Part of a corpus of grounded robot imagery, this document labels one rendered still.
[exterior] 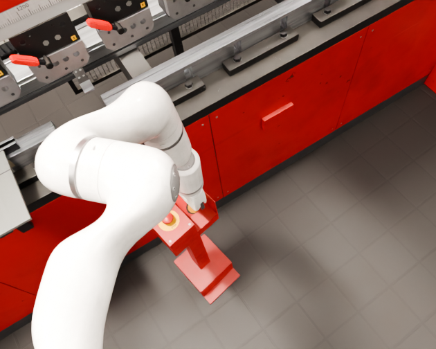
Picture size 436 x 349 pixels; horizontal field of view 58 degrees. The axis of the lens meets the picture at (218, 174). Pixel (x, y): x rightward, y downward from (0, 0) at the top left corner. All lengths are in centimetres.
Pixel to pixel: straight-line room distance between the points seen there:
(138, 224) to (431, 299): 176
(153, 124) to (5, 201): 68
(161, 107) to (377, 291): 161
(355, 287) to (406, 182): 65
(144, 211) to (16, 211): 71
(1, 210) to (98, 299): 72
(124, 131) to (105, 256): 21
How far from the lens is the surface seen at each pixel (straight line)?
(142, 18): 117
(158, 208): 57
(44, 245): 163
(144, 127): 68
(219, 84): 143
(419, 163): 241
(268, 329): 198
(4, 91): 117
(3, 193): 128
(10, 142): 138
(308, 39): 158
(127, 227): 56
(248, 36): 146
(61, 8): 108
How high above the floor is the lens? 197
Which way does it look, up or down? 62 degrees down
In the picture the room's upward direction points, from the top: 11 degrees counter-clockwise
